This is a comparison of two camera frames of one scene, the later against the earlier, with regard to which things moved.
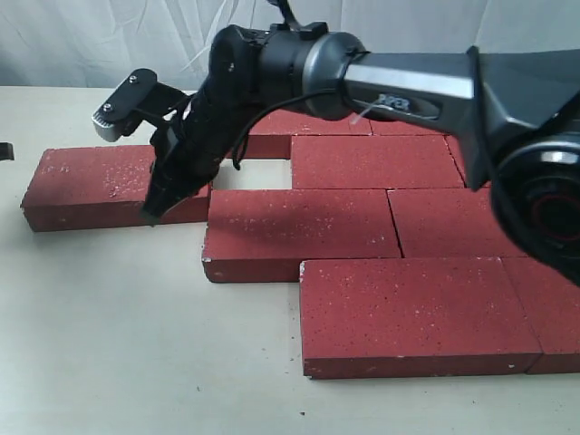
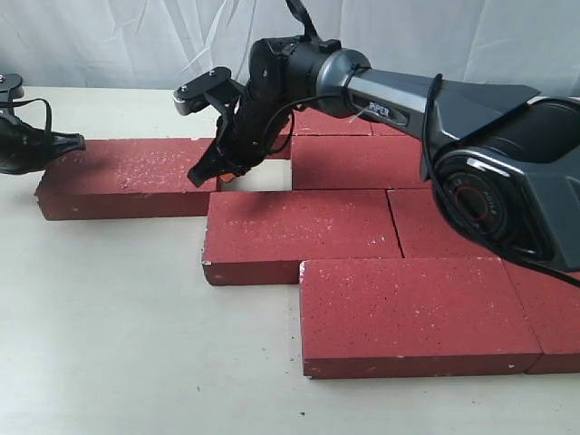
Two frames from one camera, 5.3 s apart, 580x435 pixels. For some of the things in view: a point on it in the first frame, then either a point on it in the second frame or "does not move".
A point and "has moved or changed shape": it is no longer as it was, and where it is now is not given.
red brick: [261, 236] does not move
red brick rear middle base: [401, 128] does not move
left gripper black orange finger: [6, 151] to [64, 142]
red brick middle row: [449, 223] does not move
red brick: [101, 188] has moved or changed shape
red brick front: [372, 161] does not move
